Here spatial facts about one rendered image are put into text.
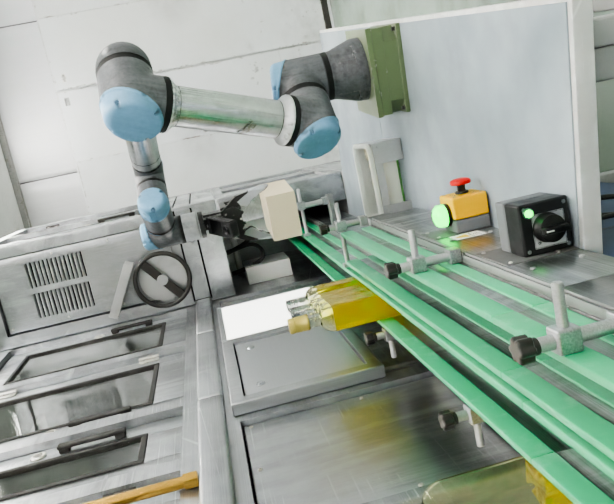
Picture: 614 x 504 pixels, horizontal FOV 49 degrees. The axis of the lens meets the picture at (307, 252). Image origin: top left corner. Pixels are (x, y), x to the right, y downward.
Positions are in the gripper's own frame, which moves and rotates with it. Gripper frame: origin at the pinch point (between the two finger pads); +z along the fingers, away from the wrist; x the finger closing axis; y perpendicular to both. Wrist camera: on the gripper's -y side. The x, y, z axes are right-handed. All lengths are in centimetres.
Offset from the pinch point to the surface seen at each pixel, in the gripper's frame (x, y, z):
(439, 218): -6, -56, 26
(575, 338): -11, -118, 16
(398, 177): -3.3, -7.8, 33.1
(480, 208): -6, -58, 34
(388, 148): -11.2, -6.9, 31.8
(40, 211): 57, 388, -151
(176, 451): 31, -53, -34
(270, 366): 30.2, -28.2, -10.8
